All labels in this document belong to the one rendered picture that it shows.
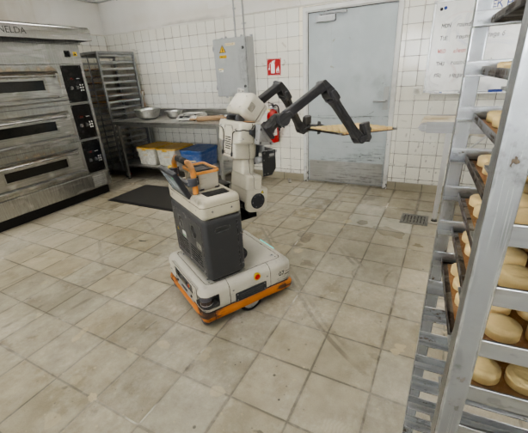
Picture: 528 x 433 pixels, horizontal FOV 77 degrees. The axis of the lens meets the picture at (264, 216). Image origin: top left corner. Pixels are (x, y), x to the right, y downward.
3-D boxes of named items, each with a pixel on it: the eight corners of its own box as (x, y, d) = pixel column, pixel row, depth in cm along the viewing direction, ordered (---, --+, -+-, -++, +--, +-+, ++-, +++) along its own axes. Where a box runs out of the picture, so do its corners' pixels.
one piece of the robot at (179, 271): (196, 301, 199) (194, 289, 196) (172, 271, 231) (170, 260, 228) (199, 299, 200) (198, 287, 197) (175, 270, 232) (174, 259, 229)
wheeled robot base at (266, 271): (205, 328, 198) (200, 294, 188) (169, 280, 247) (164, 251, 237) (293, 288, 232) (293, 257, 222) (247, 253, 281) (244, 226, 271)
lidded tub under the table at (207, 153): (180, 167, 475) (177, 149, 465) (199, 160, 513) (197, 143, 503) (202, 169, 459) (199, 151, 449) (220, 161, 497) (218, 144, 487)
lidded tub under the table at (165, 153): (156, 165, 496) (153, 148, 486) (177, 158, 533) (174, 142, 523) (176, 167, 479) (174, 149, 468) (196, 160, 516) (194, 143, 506)
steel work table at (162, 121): (125, 179, 522) (110, 114, 483) (157, 167, 580) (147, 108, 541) (225, 192, 438) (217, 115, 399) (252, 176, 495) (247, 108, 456)
